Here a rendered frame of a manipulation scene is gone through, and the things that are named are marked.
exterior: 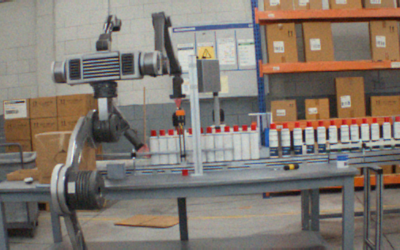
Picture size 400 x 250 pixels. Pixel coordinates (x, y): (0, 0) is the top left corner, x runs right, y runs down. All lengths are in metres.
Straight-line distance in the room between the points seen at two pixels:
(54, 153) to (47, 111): 3.81
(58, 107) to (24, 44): 2.11
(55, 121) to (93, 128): 3.95
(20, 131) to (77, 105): 0.79
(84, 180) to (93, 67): 0.70
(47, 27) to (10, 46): 0.69
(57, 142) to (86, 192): 0.67
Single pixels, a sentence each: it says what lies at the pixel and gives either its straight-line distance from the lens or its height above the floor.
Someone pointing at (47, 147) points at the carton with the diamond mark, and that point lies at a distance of 3.21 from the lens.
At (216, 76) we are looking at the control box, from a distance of 3.44.
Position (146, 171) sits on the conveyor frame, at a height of 0.85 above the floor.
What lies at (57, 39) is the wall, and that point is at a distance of 8.61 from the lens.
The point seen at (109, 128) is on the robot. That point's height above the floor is 1.13.
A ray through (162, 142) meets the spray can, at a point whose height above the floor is 1.01.
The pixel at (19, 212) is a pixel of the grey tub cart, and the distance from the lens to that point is 5.72.
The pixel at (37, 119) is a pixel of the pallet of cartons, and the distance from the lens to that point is 7.05.
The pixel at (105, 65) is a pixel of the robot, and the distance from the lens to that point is 3.03.
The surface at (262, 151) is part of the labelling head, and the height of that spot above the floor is 0.92.
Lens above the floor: 1.27
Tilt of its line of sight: 3 degrees down
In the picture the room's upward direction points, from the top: 3 degrees counter-clockwise
